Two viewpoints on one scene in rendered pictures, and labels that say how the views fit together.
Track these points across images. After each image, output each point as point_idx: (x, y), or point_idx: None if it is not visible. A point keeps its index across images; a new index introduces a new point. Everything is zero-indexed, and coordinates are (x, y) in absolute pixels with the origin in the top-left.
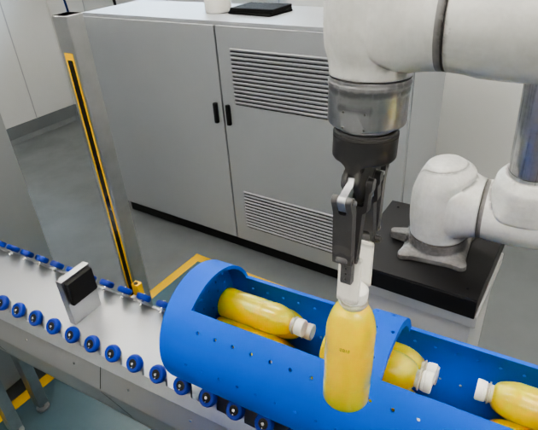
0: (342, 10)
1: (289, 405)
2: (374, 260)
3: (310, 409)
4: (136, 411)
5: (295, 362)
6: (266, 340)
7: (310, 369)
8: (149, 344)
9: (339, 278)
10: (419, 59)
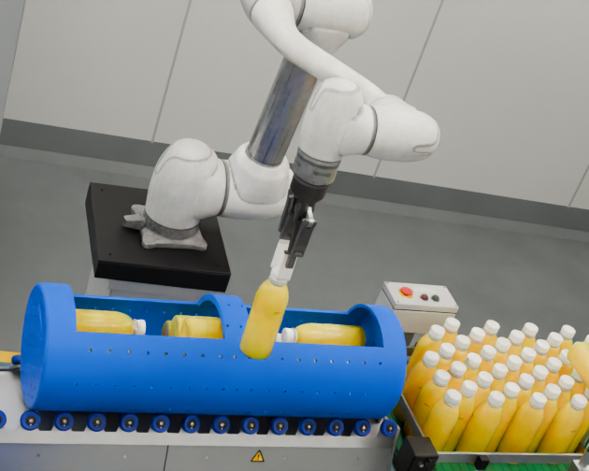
0: (331, 132)
1: (185, 384)
2: (125, 254)
3: (203, 380)
4: None
5: (187, 347)
6: (157, 337)
7: (200, 349)
8: None
9: (281, 266)
10: (358, 152)
